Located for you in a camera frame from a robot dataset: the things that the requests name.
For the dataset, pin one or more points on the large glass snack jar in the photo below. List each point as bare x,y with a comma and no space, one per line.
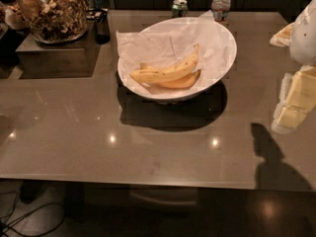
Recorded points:
54,21

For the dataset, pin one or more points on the green soda can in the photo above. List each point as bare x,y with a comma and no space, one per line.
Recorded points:
180,8

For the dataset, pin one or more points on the dark square pedestal block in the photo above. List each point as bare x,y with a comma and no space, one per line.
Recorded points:
64,60

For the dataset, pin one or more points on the yellow banana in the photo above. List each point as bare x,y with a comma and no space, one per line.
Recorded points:
184,82
171,73

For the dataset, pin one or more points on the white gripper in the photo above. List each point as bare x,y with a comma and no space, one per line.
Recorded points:
304,39

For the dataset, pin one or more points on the snack bowl at left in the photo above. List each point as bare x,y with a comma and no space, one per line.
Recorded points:
14,17

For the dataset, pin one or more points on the clear plastic water bottle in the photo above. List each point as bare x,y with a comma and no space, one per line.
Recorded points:
220,9

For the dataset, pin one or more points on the white paper liner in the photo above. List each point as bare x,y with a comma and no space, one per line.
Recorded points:
158,46

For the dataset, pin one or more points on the white bowl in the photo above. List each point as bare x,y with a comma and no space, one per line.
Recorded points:
184,94

